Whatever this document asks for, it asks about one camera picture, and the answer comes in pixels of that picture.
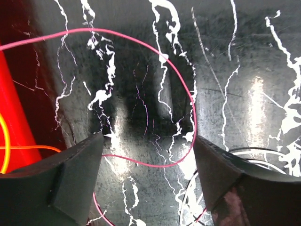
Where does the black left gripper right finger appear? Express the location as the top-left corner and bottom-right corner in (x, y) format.
(194, 136), (301, 226)

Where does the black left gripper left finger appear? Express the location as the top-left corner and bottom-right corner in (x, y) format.
(0, 133), (103, 226)

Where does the white thin cable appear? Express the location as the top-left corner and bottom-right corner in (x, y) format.
(178, 150), (287, 226)

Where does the yellow thin cable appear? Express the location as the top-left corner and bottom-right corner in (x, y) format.
(0, 114), (11, 174)

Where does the pink thin cable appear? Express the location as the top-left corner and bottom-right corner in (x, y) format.
(0, 28), (207, 226)

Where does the red plastic compartment bin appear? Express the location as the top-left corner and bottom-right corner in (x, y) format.
(0, 52), (42, 174)

